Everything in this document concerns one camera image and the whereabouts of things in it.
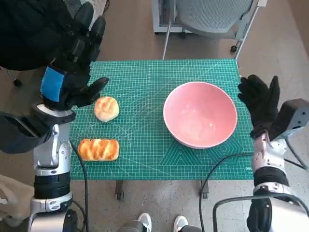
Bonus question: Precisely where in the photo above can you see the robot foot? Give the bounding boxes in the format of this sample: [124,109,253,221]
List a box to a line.
[137,212,153,232]
[173,215,189,232]

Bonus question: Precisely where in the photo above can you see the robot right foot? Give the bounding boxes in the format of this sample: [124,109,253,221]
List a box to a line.
[173,215,189,232]

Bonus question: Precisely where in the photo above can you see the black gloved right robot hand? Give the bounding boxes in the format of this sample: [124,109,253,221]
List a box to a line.
[237,74,281,141]

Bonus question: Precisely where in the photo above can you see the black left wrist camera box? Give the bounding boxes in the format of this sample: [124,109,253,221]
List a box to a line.
[0,112,55,155]

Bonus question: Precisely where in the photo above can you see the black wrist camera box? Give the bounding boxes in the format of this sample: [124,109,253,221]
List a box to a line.
[269,98,309,141]
[0,112,55,155]

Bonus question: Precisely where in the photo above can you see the black table leg caster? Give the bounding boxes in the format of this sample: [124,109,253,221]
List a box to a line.
[200,180,210,199]
[115,180,125,201]

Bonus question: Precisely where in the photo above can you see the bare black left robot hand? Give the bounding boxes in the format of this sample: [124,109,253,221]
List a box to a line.
[40,1,110,111]

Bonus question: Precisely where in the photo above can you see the black jacket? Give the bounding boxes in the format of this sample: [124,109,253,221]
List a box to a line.
[0,0,80,72]

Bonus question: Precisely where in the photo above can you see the round toy bread bun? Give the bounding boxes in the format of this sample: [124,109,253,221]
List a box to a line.
[93,96,120,122]

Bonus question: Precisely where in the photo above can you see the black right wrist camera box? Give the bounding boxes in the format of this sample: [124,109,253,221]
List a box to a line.
[269,98,309,141]

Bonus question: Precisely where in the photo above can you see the white air purifier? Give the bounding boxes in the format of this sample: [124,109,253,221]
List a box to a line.
[63,0,109,19]
[152,0,186,34]

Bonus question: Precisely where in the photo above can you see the pink bowl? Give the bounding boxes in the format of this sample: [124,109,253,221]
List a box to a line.
[163,81,239,149]

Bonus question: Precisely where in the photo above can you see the grey mesh office chair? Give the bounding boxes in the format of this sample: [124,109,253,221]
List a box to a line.
[161,0,268,61]

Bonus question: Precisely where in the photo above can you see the beige cloth bag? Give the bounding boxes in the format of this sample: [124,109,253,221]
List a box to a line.
[0,174,36,220]

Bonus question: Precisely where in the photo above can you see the green cutting mat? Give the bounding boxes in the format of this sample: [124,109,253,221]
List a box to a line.
[70,58,254,181]

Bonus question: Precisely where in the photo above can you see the long toy bread loaf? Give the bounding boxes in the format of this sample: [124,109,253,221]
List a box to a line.
[77,138,120,162]

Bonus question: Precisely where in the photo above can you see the chair legs with casters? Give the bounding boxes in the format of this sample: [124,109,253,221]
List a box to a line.
[6,69,23,87]

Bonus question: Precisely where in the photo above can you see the black cable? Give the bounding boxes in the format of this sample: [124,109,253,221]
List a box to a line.
[212,195,309,232]
[199,152,254,232]
[284,139,309,171]
[70,141,89,232]

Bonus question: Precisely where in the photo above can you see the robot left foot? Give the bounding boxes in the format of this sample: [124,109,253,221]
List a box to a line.
[137,212,153,232]

